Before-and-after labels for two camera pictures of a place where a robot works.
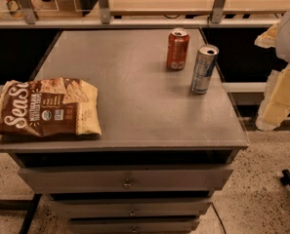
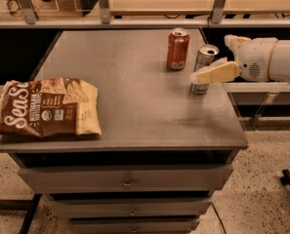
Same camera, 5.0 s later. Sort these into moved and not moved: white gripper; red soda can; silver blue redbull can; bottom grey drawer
Moved: white gripper
Not moved: silver blue redbull can; red soda can; bottom grey drawer
